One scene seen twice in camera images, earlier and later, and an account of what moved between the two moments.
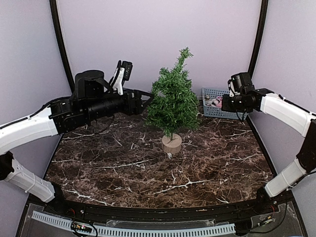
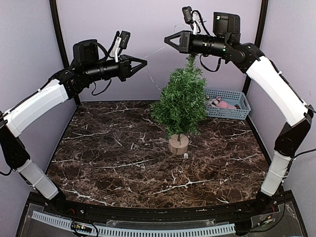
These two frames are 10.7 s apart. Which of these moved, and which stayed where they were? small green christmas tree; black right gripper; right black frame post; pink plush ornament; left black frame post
Moved: black right gripper; small green christmas tree
Stayed: pink plush ornament; right black frame post; left black frame post
